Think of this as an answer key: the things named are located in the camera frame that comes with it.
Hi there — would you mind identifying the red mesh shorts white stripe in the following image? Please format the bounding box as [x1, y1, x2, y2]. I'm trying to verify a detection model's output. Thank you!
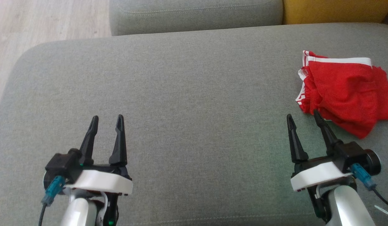
[306, 56, 388, 139]

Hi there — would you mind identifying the right black cable teal plug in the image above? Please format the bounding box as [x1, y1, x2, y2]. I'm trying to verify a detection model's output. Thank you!
[350, 163, 388, 210]

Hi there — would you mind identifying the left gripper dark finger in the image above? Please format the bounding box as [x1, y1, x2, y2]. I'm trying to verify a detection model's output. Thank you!
[109, 115, 128, 166]
[79, 116, 99, 166]

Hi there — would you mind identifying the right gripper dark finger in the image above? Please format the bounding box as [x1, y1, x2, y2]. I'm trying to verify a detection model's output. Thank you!
[286, 114, 309, 164]
[313, 110, 343, 154]

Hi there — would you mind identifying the grey sofa seat cushion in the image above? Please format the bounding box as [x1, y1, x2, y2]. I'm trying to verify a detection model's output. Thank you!
[0, 23, 388, 226]

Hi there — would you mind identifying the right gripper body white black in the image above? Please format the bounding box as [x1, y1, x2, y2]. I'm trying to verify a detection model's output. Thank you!
[290, 156, 353, 192]

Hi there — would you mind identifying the yellow cushion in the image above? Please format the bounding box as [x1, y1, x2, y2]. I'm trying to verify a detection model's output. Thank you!
[282, 0, 388, 25]

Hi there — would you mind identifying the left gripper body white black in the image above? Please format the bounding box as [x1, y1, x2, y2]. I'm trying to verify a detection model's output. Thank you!
[64, 163, 133, 196]

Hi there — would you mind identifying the grey sofa back cushion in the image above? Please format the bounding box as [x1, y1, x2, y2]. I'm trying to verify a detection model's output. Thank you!
[109, 0, 284, 36]

